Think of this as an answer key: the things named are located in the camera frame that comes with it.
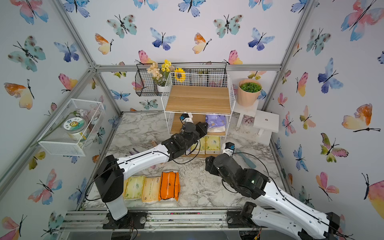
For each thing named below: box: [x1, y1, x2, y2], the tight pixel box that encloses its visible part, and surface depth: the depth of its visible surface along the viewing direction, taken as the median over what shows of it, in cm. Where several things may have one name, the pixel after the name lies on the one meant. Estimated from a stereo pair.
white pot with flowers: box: [146, 59, 176, 93], surface depth 85 cm
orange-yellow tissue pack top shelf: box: [142, 176, 161, 203], surface depth 81 cm
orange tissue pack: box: [158, 171, 180, 202], surface depth 80 cm
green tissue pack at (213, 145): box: [205, 135, 222, 155], surface depth 96 cm
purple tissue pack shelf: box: [205, 114, 227, 133], surface depth 78 cm
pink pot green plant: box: [237, 79, 263, 107], surface depth 87 cm
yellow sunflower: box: [174, 67, 186, 83], surface depth 84 cm
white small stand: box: [232, 100, 280, 146], surface depth 98 cm
